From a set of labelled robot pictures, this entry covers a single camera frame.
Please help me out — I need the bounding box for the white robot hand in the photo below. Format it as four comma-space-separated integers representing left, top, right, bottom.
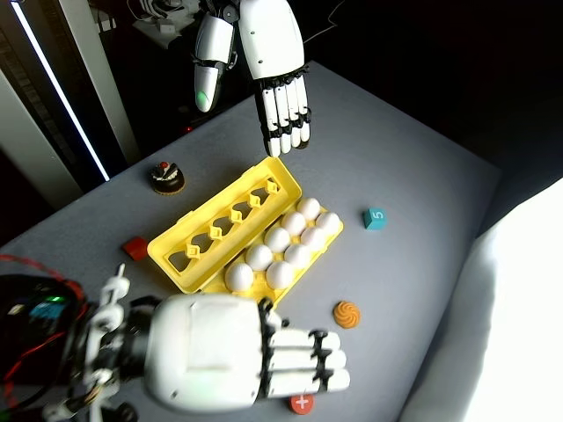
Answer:
238, 0, 313, 158
143, 294, 352, 412

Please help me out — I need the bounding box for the red cylinder with white cross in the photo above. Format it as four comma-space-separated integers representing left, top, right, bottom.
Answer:
289, 393, 316, 416

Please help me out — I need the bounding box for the grey table cloth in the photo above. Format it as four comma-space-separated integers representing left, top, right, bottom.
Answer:
0, 59, 505, 422

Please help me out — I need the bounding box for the white light bar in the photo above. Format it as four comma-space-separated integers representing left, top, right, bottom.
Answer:
11, 0, 111, 182

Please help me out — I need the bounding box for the teal number cube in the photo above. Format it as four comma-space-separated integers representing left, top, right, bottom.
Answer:
362, 207, 388, 231

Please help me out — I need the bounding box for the white backdrop cloth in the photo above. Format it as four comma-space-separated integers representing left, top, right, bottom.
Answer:
399, 175, 563, 422

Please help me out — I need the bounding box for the chocolate toy cake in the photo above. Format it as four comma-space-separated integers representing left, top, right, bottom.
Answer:
148, 161, 186, 196

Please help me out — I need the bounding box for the yellow plastic egg box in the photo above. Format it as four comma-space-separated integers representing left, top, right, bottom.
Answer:
146, 156, 345, 316

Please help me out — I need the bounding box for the red arch block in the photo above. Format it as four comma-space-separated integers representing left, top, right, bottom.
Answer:
121, 236, 150, 262

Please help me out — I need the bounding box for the white pillar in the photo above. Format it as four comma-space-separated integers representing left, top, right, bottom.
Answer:
56, 0, 142, 164

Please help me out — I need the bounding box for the white wall panel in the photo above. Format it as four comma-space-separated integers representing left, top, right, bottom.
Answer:
0, 69, 84, 207

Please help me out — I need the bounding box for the orange swirl toy cookie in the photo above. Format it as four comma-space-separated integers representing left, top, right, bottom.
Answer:
333, 300, 362, 330

